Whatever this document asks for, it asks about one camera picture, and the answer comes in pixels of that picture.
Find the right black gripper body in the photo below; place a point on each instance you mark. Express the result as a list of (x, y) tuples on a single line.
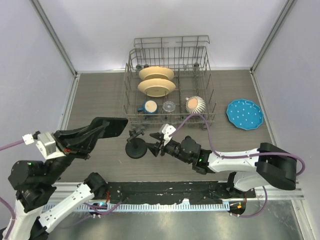
[(173, 148)]

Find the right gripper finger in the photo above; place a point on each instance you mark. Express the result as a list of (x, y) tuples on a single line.
[(155, 148), (158, 136)]

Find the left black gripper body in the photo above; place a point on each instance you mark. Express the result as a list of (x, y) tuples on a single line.
[(62, 146)]

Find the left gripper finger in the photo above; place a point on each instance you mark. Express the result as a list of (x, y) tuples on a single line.
[(95, 129), (81, 145)]

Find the black phone stand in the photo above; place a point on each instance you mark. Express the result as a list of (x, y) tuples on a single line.
[(135, 147)]

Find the black smartphone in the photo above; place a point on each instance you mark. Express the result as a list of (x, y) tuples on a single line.
[(113, 127)]

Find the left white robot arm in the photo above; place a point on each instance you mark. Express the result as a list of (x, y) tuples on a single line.
[(34, 180)]

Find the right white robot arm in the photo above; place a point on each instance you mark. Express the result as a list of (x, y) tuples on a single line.
[(265, 165)]

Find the blue mug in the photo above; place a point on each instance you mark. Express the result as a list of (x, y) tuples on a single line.
[(149, 107)]

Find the clear glass cup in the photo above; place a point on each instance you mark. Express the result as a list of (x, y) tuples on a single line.
[(168, 107)]

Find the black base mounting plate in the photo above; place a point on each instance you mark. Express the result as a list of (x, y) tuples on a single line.
[(171, 192)]

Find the striped ceramic bowl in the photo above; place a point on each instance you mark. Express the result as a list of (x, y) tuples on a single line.
[(195, 105)]

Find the front beige plate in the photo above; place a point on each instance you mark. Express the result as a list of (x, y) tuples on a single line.
[(156, 87)]

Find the beige plate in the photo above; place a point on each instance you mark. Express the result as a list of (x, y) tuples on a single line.
[(156, 87), (156, 72)]

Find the rear beige plate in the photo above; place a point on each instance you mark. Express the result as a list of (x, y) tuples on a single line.
[(156, 72)]

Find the blue dotted plate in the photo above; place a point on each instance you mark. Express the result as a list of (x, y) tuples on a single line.
[(244, 114)]

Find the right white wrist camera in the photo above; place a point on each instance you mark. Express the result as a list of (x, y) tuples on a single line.
[(166, 132)]

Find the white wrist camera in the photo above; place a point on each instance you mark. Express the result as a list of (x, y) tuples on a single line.
[(45, 143), (166, 132)]

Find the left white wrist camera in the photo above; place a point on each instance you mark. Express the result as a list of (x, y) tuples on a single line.
[(45, 143)]

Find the grey wire dish rack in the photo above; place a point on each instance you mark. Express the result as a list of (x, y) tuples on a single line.
[(188, 58)]

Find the perforated cable tray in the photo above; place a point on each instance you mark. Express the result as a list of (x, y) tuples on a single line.
[(185, 206)]

